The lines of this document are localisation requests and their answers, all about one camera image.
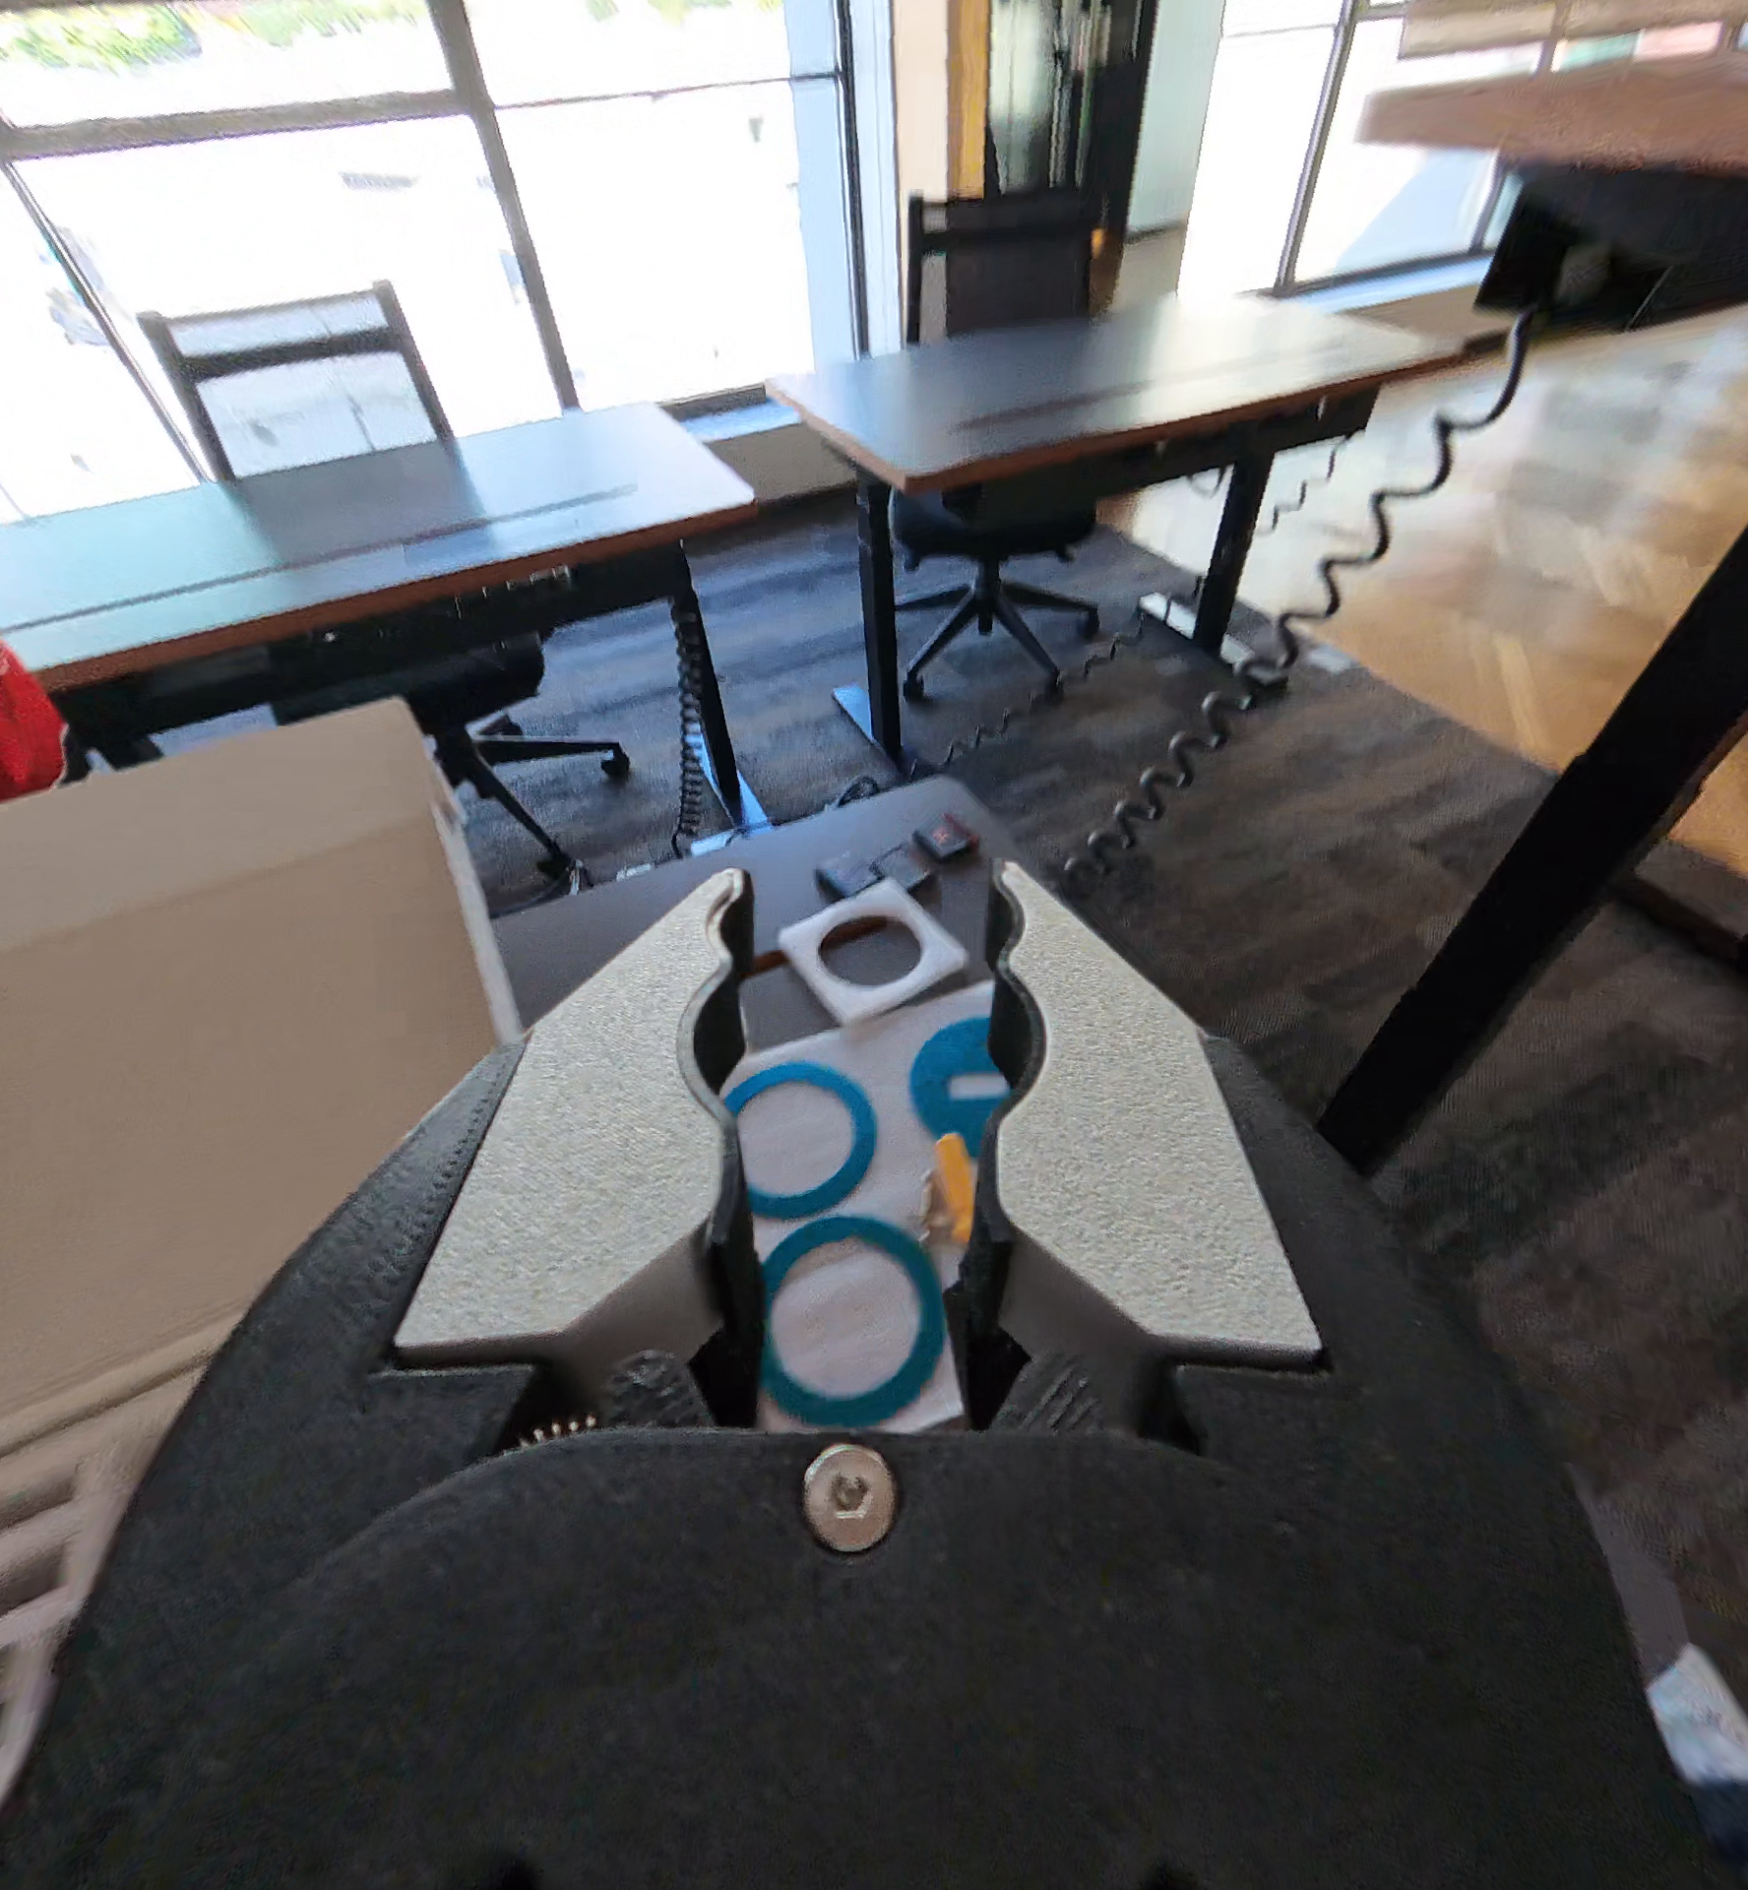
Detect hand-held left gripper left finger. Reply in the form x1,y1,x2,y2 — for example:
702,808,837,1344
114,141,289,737
392,868,763,1426

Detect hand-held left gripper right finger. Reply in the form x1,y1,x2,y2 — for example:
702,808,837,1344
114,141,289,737
958,858,1325,1438

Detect orange white cardboard box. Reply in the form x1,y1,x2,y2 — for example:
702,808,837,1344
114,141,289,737
0,699,526,1865

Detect large grid window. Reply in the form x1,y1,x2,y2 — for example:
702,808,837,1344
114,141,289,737
0,0,860,545

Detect dark desk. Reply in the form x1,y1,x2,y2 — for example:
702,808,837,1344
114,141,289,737
492,778,1034,1438

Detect blue metal ring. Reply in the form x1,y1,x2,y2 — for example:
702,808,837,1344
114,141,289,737
722,1062,877,1220
760,1215,951,1432

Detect dark frame chair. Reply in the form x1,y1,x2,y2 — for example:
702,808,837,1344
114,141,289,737
130,284,454,489
906,188,1107,352

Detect white foam sheet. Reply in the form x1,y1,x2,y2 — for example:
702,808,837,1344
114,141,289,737
722,1017,1006,1438

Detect wooden-edged grey desk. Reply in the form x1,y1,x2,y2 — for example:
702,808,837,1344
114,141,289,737
0,402,763,858

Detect white foam frame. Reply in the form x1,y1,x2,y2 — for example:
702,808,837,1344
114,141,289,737
776,877,973,1027

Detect thin coiled cable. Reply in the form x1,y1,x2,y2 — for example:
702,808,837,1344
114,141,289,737
929,446,1347,768

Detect black office chair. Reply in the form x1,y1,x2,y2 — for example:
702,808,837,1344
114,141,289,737
275,639,630,889
890,489,1107,702

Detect coiled black cable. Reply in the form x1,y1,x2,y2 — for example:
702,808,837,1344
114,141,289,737
1062,305,1544,889
663,594,715,858

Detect person's white shirt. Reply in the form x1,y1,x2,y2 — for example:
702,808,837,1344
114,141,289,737
1646,1642,1748,1795

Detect large blue slotted disc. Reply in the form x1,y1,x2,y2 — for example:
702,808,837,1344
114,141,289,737
908,1017,1023,1161

